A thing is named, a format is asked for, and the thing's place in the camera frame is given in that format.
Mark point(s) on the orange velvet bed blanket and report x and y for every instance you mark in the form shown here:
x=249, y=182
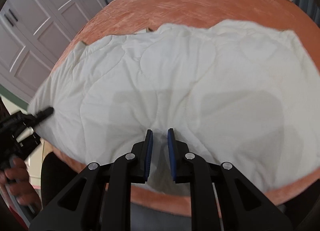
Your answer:
x=180, y=3

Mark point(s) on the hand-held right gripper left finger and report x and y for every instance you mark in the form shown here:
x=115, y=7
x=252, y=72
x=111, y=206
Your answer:
x=149, y=151

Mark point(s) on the person's left hand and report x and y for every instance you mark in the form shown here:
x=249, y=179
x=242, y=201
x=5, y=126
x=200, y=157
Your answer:
x=17, y=186

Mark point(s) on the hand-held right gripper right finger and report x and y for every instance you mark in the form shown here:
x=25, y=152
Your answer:
x=171, y=151

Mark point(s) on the white panelled wardrobe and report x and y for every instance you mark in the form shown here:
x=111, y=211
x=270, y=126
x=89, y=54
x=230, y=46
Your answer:
x=42, y=21

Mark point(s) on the cream quilted jacket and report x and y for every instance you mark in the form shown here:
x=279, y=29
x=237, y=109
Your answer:
x=187, y=91

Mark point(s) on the grey curtain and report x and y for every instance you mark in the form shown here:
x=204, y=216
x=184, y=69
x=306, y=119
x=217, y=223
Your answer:
x=303, y=1

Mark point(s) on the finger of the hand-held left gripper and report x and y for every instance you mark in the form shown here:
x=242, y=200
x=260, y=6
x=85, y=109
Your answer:
x=43, y=113

